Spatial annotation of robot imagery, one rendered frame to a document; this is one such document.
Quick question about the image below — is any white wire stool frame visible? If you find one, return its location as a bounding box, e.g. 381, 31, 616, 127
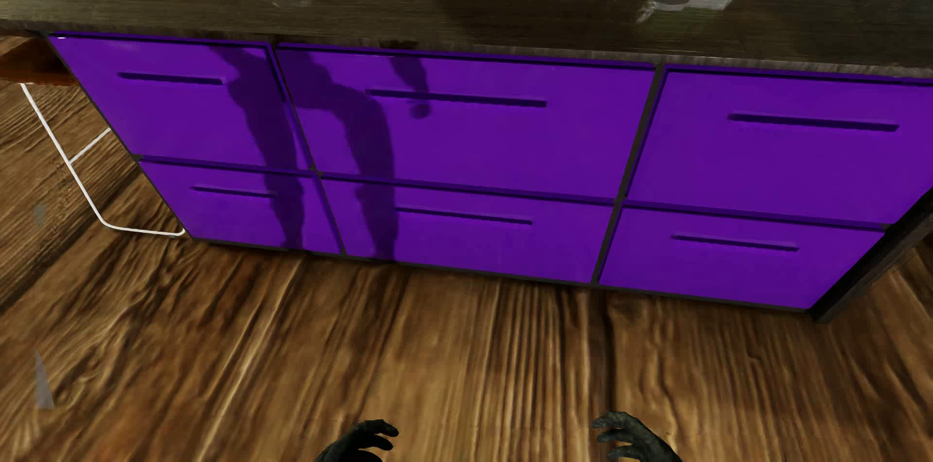
19, 83, 186, 238

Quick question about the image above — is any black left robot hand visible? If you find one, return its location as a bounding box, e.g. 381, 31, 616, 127
315, 419, 400, 462

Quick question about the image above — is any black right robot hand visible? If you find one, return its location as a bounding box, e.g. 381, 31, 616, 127
589, 411, 683, 462

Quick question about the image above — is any purple drawer cabinet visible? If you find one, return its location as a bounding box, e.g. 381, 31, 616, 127
48, 32, 933, 313

